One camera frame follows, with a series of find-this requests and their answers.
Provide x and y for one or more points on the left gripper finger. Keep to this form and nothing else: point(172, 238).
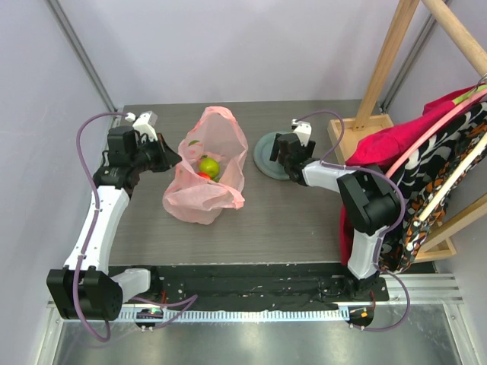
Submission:
point(161, 166)
point(167, 154)

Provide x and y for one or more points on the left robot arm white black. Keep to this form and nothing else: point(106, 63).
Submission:
point(83, 285)

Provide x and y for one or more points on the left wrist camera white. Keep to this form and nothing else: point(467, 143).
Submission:
point(144, 124)

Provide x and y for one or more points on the cream hanger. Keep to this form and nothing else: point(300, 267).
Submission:
point(463, 166)

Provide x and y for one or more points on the wooden upright post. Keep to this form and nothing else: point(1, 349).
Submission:
point(401, 20)

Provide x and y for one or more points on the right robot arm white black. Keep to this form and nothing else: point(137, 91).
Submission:
point(373, 203)

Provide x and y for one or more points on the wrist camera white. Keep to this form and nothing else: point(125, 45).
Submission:
point(144, 124)
point(303, 130)

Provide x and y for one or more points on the aluminium frame rail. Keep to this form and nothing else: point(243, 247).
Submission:
point(75, 43)

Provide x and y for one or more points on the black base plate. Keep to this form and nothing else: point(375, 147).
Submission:
point(261, 287)

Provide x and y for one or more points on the white slotted cable duct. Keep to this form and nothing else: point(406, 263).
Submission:
point(194, 316)

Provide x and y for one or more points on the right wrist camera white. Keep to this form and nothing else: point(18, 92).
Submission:
point(303, 130)

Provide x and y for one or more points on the grey plate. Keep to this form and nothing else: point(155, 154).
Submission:
point(261, 157)

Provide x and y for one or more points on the wooden round pole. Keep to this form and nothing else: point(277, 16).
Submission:
point(458, 33)

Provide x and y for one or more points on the pink plastic bag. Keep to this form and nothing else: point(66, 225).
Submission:
point(193, 199)

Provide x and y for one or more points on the patterned black orange cloth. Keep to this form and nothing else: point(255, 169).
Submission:
point(421, 176)

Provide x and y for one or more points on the magenta cloth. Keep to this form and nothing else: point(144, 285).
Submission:
point(385, 147)

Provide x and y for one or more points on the green pear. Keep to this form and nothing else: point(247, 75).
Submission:
point(210, 167)

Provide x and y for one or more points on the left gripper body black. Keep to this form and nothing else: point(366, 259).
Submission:
point(147, 156)

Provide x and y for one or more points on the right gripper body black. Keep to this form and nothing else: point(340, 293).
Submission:
point(284, 148)

